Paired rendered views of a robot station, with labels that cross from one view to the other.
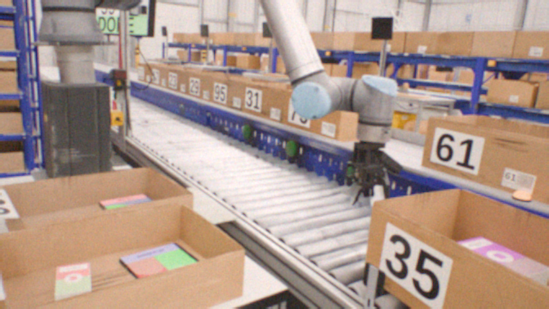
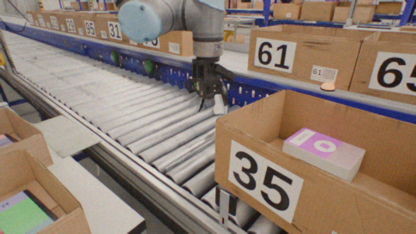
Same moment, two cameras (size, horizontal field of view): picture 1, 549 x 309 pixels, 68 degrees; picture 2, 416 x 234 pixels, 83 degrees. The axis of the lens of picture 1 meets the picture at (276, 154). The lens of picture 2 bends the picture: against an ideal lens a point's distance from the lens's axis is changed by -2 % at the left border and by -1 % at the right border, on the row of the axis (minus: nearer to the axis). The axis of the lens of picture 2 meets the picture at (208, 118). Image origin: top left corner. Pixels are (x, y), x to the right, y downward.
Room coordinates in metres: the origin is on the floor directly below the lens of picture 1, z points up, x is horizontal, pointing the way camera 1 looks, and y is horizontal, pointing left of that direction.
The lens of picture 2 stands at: (0.39, -0.10, 1.15)
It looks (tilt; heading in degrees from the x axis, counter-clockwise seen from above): 27 degrees down; 347
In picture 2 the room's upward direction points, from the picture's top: straight up
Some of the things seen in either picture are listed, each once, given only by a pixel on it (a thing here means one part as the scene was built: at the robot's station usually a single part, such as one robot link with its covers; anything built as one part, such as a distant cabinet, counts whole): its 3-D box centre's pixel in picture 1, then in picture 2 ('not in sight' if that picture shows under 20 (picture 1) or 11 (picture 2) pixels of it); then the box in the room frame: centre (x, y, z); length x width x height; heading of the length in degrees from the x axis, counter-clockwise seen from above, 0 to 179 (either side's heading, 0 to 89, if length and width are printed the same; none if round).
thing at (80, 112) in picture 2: (265, 184); (129, 99); (1.50, 0.03, 0.72); 0.52 x 0.05 x 0.05; 125
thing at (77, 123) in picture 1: (77, 131); not in sight; (1.34, 0.67, 0.91); 0.26 x 0.26 x 0.33; 38
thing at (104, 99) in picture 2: (256, 180); (122, 96); (1.55, 0.07, 0.72); 0.52 x 0.05 x 0.05; 125
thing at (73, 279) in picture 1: (73, 288); not in sight; (0.65, 0.34, 0.78); 0.10 x 0.06 x 0.05; 26
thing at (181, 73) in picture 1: (194, 82); (73, 21); (3.16, 0.66, 0.97); 0.39 x 0.29 x 0.17; 35
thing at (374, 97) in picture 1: (376, 100); (207, 17); (1.09, -0.25, 1.11); 0.10 x 0.09 x 0.12; 64
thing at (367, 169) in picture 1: (368, 163); (206, 76); (1.08, -0.25, 0.94); 0.09 x 0.08 x 0.12; 125
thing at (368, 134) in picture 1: (374, 133); (208, 48); (1.08, -0.26, 1.02); 0.10 x 0.09 x 0.05; 35
